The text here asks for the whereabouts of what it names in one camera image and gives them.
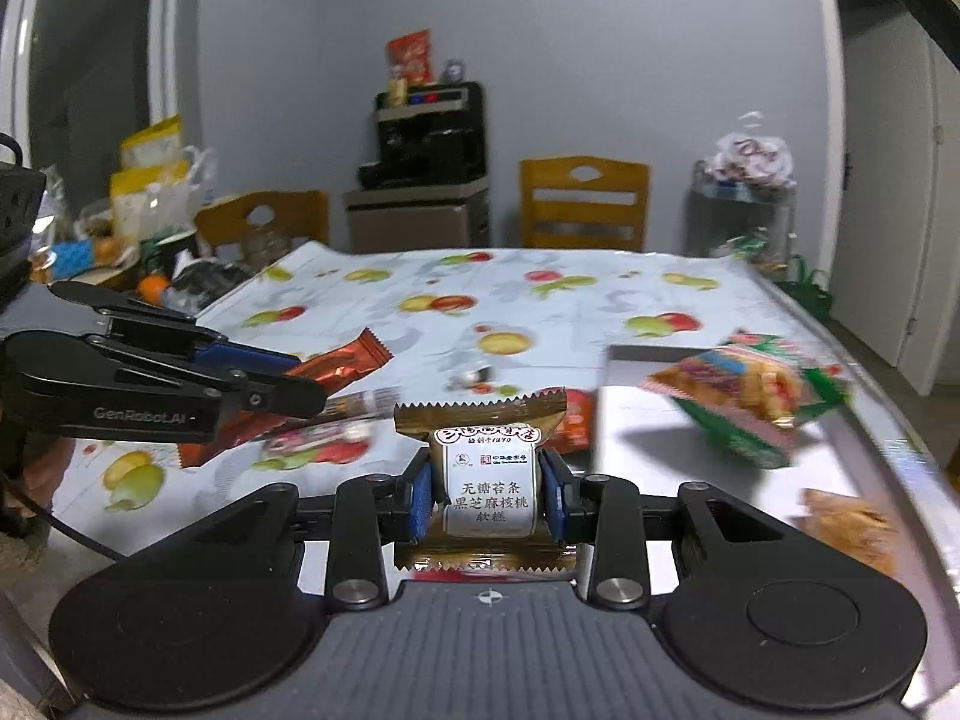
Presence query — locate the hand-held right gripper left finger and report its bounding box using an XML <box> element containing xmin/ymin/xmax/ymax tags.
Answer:
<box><xmin>124</xmin><ymin>457</ymin><xmax>436</xmax><ymax>610</ymax></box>

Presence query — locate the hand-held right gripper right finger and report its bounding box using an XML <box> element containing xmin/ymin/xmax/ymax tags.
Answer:
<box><xmin>536</xmin><ymin>450</ymin><xmax>848</xmax><ymax>612</ymax></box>

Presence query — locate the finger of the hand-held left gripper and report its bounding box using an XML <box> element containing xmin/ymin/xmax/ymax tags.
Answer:
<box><xmin>21</xmin><ymin>336</ymin><xmax>328</xmax><ymax>442</ymax></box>
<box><xmin>49</xmin><ymin>281</ymin><xmax>302</xmax><ymax>383</ymax></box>

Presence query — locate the brown white-label snack packet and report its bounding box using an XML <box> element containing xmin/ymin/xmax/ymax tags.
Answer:
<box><xmin>394</xmin><ymin>388</ymin><xmax>582</xmax><ymax>578</ymax></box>

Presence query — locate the large red snack packet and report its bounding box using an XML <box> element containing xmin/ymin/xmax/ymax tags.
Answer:
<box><xmin>178</xmin><ymin>328</ymin><xmax>395</xmax><ymax>467</ymax></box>

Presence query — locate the grey cardboard box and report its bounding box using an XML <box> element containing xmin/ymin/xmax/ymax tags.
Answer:
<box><xmin>592</xmin><ymin>343</ymin><xmax>960</xmax><ymax>616</ymax></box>

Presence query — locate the green orange snack bag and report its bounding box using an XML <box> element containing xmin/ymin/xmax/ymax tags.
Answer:
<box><xmin>643</xmin><ymin>328</ymin><xmax>850</xmax><ymax>470</ymax></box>

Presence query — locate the person's left hand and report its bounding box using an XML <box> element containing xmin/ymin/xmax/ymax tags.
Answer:
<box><xmin>22</xmin><ymin>436</ymin><xmax>77</xmax><ymax>535</ymax></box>

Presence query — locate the blue packet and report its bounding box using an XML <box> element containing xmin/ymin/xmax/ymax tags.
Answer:
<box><xmin>51</xmin><ymin>240</ymin><xmax>100</xmax><ymax>272</ymax></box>

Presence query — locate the red white snack packet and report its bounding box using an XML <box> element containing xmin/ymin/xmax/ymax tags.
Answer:
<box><xmin>259</xmin><ymin>420</ymin><xmax>377</xmax><ymax>467</ymax></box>

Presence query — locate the black bag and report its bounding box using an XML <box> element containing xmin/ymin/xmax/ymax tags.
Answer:
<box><xmin>171</xmin><ymin>258</ymin><xmax>253</xmax><ymax>313</ymax></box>

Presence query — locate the small orange-red snack packet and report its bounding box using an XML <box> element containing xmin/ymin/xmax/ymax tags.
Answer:
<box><xmin>559</xmin><ymin>388</ymin><xmax>599</xmax><ymax>456</ymax></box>

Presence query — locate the brown stick snack packet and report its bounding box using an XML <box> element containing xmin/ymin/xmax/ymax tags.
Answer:
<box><xmin>321</xmin><ymin>388</ymin><xmax>407</xmax><ymax>422</ymax></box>

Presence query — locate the large yellow bag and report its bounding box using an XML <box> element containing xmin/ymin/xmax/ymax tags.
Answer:
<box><xmin>109</xmin><ymin>161</ymin><xmax>193</xmax><ymax>245</ymax></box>

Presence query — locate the wooden chair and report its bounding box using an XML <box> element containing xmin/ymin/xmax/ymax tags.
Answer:
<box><xmin>193</xmin><ymin>190</ymin><xmax>331</xmax><ymax>250</ymax></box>
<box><xmin>520</xmin><ymin>156</ymin><xmax>651</xmax><ymax>253</ymax></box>

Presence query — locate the small yellow bag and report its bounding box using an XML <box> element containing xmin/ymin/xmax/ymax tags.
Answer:
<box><xmin>120</xmin><ymin>115</ymin><xmax>185</xmax><ymax>170</ymax></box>

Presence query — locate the fruit print tablecloth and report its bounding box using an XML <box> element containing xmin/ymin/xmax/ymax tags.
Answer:
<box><xmin>49</xmin><ymin>240</ymin><xmax>886</xmax><ymax>567</ymax></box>

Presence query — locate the black water dispenser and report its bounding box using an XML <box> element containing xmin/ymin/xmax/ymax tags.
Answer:
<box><xmin>343</xmin><ymin>81</ymin><xmax>494</xmax><ymax>254</ymax></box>

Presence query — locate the orange-brown snack packet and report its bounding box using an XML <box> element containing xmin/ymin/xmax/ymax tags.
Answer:
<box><xmin>797</xmin><ymin>489</ymin><xmax>902</xmax><ymax>580</ymax></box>

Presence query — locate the green foil packet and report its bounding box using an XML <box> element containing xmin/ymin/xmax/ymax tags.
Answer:
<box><xmin>718</xmin><ymin>232</ymin><xmax>767</xmax><ymax>262</ymax></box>

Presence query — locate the green basket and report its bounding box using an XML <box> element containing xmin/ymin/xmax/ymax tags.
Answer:
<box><xmin>778</xmin><ymin>255</ymin><xmax>835</xmax><ymax>317</ymax></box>

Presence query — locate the metal trolley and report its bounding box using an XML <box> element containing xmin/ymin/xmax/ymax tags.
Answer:
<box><xmin>688</xmin><ymin>159</ymin><xmax>797</xmax><ymax>265</ymax></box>

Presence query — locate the red snack bag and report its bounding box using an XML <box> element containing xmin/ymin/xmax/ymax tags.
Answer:
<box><xmin>385</xmin><ymin>29</ymin><xmax>435</xmax><ymax>88</ymax></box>

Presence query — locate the white plastic bag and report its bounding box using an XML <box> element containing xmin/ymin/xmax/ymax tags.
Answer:
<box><xmin>709</xmin><ymin>111</ymin><xmax>797</xmax><ymax>190</ymax></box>

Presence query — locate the white door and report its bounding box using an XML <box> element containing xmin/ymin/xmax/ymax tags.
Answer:
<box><xmin>829</xmin><ymin>11</ymin><xmax>960</xmax><ymax>395</ymax></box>

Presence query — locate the black cable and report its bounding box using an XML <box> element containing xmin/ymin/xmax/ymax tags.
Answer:
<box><xmin>0</xmin><ymin>486</ymin><xmax>125</xmax><ymax>565</ymax></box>

